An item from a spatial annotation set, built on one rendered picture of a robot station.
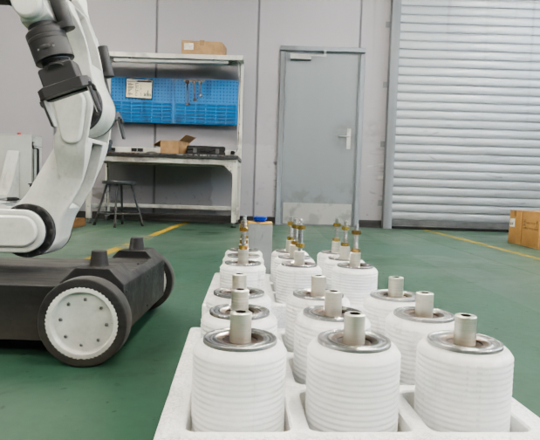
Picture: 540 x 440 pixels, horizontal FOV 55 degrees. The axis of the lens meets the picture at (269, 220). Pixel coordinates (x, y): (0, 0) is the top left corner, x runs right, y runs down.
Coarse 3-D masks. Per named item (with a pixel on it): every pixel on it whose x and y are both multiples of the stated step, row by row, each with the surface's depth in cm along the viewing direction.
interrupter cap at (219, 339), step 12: (204, 336) 52; (216, 336) 53; (228, 336) 54; (252, 336) 54; (264, 336) 53; (276, 336) 53; (216, 348) 49; (228, 348) 49; (240, 348) 49; (252, 348) 49; (264, 348) 50
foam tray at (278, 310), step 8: (216, 272) 138; (216, 280) 126; (208, 288) 117; (216, 288) 116; (272, 288) 125; (272, 296) 110; (272, 304) 102; (280, 304) 102; (272, 312) 100; (280, 312) 100; (280, 320) 101
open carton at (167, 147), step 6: (186, 138) 570; (192, 138) 582; (156, 144) 574; (162, 144) 567; (168, 144) 565; (174, 144) 564; (180, 144) 566; (186, 144) 582; (162, 150) 568; (168, 150) 566; (174, 150) 564; (180, 150) 567; (186, 150) 583
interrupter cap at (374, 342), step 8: (320, 336) 54; (328, 336) 54; (336, 336) 54; (368, 336) 55; (376, 336) 55; (384, 336) 54; (320, 344) 52; (328, 344) 51; (336, 344) 51; (344, 344) 52; (368, 344) 53; (376, 344) 52; (384, 344) 52; (352, 352) 50; (360, 352) 50; (368, 352) 50; (376, 352) 50
